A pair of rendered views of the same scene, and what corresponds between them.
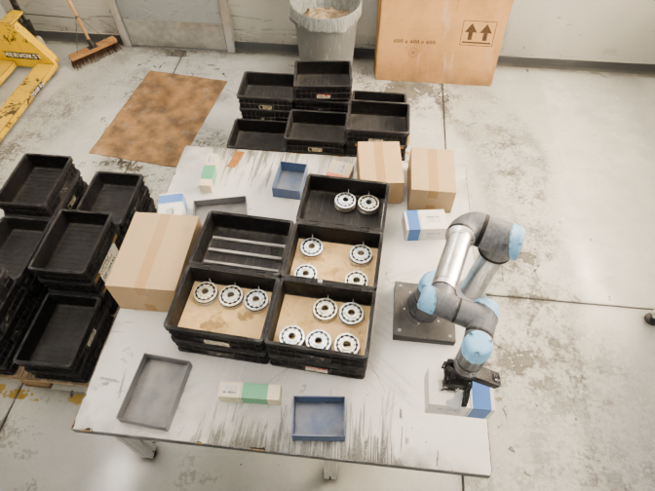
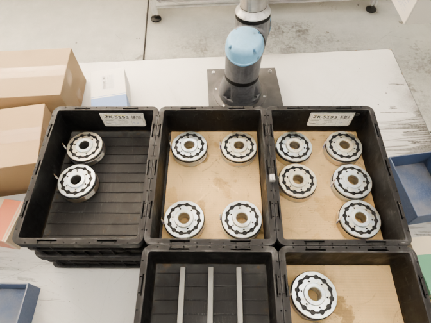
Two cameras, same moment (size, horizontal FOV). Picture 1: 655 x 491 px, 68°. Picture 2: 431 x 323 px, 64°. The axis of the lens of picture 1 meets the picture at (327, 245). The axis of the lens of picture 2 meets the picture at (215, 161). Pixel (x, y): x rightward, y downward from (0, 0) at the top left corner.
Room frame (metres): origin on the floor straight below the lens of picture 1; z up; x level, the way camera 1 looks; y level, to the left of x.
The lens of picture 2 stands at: (1.24, 0.40, 1.68)
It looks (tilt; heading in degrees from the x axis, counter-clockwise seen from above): 59 degrees down; 262
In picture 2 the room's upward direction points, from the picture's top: 1 degrees counter-clockwise
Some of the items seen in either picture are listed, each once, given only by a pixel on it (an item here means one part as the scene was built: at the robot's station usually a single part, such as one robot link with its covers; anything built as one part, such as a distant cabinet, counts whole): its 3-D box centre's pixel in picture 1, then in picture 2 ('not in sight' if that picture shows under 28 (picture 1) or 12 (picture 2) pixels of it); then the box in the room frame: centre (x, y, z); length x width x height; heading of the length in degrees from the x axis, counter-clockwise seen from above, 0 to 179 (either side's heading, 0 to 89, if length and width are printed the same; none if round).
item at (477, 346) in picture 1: (475, 350); not in sight; (0.53, -0.39, 1.41); 0.09 x 0.08 x 0.11; 156
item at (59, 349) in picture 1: (67, 337); not in sight; (1.13, 1.38, 0.26); 0.40 x 0.30 x 0.23; 173
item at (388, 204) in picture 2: (322, 322); (324, 179); (0.90, 0.02, 0.87); 0.40 x 0.30 x 0.11; 80
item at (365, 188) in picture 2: (318, 341); (352, 181); (0.82, 0.04, 0.86); 0.10 x 0.10 x 0.01
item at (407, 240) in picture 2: (322, 317); (329, 169); (0.90, 0.02, 0.92); 0.40 x 0.30 x 0.02; 80
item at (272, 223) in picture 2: (333, 254); (211, 169); (1.19, -0.03, 0.92); 0.40 x 0.30 x 0.02; 80
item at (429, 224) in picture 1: (424, 225); (111, 98); (1.49, -0.48, 0.74); 0.20 x 0.12 x 0.09; 92
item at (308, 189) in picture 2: (325, 309); (297, 180); (0.96, 0.01, 0.86); 0.10 x 0.10 x 0.01
